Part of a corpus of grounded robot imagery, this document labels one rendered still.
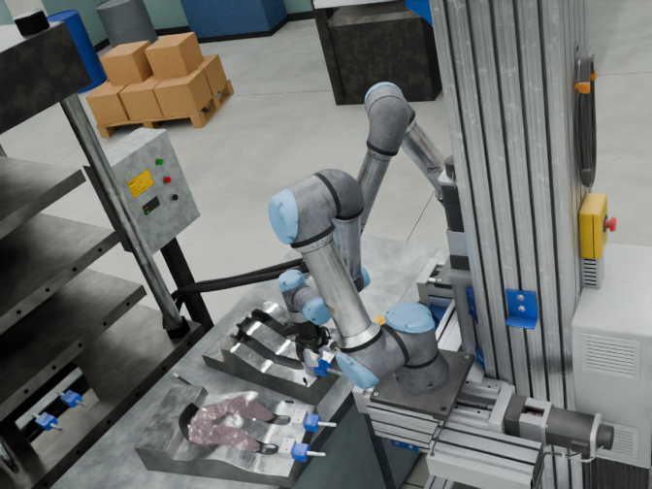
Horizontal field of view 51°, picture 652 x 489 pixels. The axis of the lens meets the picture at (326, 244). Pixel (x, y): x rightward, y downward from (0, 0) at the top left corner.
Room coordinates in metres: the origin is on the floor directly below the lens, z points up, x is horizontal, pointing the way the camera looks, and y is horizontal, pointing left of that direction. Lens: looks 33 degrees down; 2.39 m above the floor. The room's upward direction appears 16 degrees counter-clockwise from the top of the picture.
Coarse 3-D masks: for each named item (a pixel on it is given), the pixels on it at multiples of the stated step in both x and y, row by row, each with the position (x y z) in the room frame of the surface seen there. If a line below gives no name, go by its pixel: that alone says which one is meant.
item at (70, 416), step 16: (64, 368) 1.92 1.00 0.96; (48, 384) 1.86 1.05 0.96; (64, 384) 1.86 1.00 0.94; (80, 384) 1.89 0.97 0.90; (32, 400) 1.80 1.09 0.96; (48, 400) 1.80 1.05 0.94; (64, 400) 1.84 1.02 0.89; (96, 400) 1.90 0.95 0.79; (16, 416) 1.74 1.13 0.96; (32, 416) 1.75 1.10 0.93; (64, 416) 1.82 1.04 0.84; (80, 416) 1.85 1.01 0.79; (0, 432) 1.88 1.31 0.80; (16, 432) 1.75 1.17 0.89; (32, 432) 1.73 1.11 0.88; (48, 432) 1.76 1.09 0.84; (64, 432) 1.80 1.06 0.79; (32, 448) 1.72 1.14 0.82
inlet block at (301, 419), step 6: (294, 414) 1.48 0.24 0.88; (300, 414) 1.47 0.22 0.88; (306, 414) 1.47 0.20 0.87; (312, 414) 1.47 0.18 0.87; (294, 420) 1.45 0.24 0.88; (300, 420) 1.45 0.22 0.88; (306, 420) 1.45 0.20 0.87; (312, 420) 1.45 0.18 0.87; (318, 420) 1.45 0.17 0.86; (294, 426) 1.45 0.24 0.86; (300, 426) 1.44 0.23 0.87; (306, 426) 1.44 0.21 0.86; (312, 426) 1.43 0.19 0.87; (318, 426) 1.44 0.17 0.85; (330, 426) 1.42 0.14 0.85
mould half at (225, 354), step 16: (272, 304) 1.98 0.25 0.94; (240, 320) 2.03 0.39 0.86; (288, 320) 1.90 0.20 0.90; (224, 336) 1.97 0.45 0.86; (256, 336) 1.84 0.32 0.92; (272, 336) 1.84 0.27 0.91; (336, 336) 1.76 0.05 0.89; (208, 352) 1.91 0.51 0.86; (224, 352) 1.81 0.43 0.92; (240, 352) 1.78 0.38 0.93; (288, 352) 1.76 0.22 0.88; (224, 368) 1.84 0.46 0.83; (240, 368) 1.78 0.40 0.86; (256, 368) 1.72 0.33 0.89; (272, 368) 1.71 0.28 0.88; (288, 368) 1.68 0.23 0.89; (336, 368) 1.66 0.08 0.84; (272, 384) 1.68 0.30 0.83; (288, 384) 1.63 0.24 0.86; (304, 384) 1.58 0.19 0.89; (320, 384) 1.60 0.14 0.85; (304, 400) 1.60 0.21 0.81; (320, 400) 1.58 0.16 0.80
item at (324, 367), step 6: (312, 354) 1.65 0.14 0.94; (318, 360) 1.63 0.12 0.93; (324, 360) 1.62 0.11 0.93; (318, 366) 1.60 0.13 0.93; (324, 366) 1.60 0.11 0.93; (330, 366) 1.60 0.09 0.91; (306, 372) 1.63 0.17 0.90; (312, 372) 1.60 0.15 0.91; (318, 372) 1.59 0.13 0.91; (324, 372) 1.58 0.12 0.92; (330, 372) 1.58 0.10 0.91; (336, 372) 1.57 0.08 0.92
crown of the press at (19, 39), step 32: (0, 32) 2.30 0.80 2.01; (32, 32) 2.13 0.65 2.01; (64, 32) 2.17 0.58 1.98; (0, 64) 2.01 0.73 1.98; (32, 64) 2.07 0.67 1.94; (64, 64) 2.14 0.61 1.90; (0, 96) 1.97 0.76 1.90; (32, 96) 2.04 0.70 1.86; (64, 96) 2.11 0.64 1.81; (0, 128) 1.94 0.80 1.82
